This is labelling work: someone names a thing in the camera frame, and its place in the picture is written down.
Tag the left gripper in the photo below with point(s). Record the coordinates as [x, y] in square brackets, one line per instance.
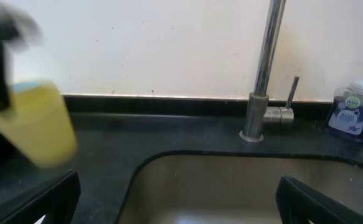
[3, 21]

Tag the steel sink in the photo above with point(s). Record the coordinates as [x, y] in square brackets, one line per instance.
[215, 186]

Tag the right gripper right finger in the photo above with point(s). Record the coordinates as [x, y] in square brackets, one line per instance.
[299, 205]

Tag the blue soap bottle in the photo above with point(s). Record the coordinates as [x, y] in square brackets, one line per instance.
[352, 118]

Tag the steel tap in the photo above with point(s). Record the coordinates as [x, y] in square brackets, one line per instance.
[263, 62]

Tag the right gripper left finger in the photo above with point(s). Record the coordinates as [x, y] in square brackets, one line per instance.
[59, 199]

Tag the yellow cup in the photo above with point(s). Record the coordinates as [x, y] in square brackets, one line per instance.
[38, 130]

